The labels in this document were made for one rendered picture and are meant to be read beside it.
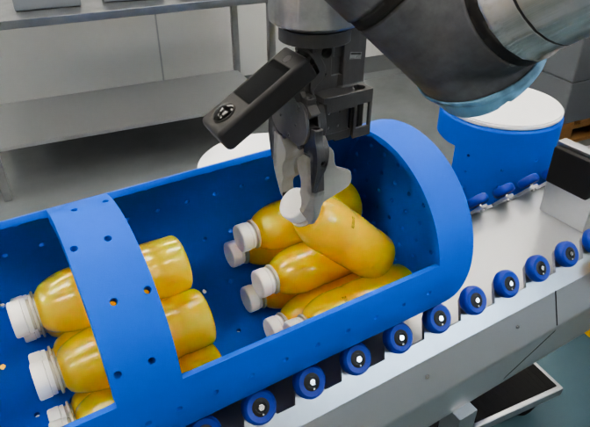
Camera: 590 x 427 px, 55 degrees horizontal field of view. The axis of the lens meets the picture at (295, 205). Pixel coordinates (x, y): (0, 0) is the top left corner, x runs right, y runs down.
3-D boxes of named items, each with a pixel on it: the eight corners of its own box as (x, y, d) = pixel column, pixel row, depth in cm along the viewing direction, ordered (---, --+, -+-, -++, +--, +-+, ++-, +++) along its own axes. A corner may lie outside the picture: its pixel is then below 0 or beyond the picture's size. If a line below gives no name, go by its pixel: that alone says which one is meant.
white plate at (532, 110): (532, 80, 148) (531, 84, 149) (428, 83, 146) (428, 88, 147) (587, 123, 125) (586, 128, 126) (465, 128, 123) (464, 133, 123)
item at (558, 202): (590, 229, 110) (614, 158, 101) (577, 235, 108) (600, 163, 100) (546, 206, 117) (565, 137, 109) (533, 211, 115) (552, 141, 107)
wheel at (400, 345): (409, 316, 81) (401, 316, 83) (384, 328, 79) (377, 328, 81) (419, 347, 81) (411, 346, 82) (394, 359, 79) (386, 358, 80)
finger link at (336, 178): (360, 220, 64) (356, 141, 60) (316, 235, 61) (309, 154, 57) (343, 211, 66) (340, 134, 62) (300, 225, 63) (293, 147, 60)
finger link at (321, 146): (333, 193, 59) (327, 111, 55) (320, 198, 58) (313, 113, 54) (308, 181, 62) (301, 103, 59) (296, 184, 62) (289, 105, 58)
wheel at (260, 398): (271, 382, 71) (266, 380, 73) (240, 397, 69) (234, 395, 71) (283, 416, 71) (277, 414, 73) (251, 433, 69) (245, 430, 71)
